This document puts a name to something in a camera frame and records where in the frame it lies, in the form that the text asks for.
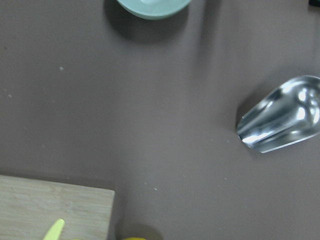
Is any mint green bowl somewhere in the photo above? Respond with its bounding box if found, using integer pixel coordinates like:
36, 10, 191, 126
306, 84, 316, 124
117, 0, 191, 20

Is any upper whole lemon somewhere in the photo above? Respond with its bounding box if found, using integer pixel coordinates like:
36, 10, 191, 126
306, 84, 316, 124
121, 237, 147, 240

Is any silver metal scoop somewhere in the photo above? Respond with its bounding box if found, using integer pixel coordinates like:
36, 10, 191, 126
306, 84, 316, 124
236, 75, 320, 154

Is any yellow plastic knife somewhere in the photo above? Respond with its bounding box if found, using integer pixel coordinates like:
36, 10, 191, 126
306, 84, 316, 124
43, 218, 65, 240

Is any bamboo cutting board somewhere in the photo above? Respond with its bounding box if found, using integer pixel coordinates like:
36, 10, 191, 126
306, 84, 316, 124
0, 175, 115, 240

